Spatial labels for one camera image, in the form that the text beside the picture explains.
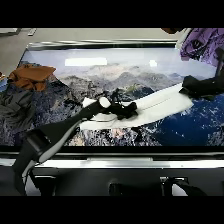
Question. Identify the brown garment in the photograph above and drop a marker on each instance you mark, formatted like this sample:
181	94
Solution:
31	76

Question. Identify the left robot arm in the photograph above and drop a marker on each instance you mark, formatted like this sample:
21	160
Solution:
56	133

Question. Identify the purple garment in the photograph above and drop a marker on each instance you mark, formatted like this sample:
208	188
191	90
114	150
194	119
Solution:
205	43

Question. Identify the silver frame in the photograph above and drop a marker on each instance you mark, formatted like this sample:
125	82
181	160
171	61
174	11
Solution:
133	163

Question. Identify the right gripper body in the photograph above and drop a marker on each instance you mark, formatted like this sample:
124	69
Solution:
195	88

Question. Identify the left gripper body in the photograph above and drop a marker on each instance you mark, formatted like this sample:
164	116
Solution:
124	110

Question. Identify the white T-shirt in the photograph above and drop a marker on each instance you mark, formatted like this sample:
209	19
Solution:
160	105

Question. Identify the dark grey garment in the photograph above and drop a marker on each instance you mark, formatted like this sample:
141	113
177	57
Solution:
16	108

